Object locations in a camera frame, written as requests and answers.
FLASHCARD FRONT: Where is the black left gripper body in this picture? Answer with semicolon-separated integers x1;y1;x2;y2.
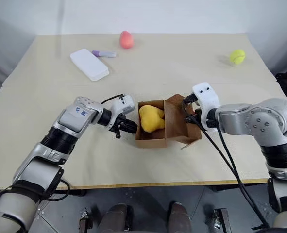
108;115;129;139

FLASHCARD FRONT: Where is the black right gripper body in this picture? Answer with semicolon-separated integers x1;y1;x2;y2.
192;108;203;127

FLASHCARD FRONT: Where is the brown cardboard box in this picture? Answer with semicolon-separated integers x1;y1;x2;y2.
135;94;203;149

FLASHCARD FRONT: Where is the yellow plush item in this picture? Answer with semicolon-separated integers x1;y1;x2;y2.
139;104;166;133

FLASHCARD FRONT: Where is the white rectangular case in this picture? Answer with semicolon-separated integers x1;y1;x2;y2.
69;48;110;82

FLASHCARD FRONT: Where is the purple capped tube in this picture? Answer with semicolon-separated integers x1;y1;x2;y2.
92;50;117;58

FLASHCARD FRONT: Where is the yellow tennis ball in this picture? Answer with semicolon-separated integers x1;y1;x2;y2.
229;49;246;65

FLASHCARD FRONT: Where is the pink peach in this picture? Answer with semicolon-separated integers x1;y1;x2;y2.
119;30;134;50

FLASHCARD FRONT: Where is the dark rounded shape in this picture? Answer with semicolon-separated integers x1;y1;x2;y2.
101;203;129;233
167;201;192;233

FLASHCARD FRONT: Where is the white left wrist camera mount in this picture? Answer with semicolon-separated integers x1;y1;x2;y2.
106;94;136;133

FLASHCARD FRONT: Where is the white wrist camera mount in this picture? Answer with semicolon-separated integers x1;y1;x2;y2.
191;82;221;131
106;94;136;133

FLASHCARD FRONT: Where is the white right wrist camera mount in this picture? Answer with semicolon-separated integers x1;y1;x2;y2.
191;82;221;131

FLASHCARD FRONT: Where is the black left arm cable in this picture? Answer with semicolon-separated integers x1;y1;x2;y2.
43;93;125;201

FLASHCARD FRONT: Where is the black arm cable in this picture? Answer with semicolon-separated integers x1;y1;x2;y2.
215;125;243;187
182;95;271;229
43;93;125;201

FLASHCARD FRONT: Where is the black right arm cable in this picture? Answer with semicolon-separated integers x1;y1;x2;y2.
215;125;243;187
182;95;271;229

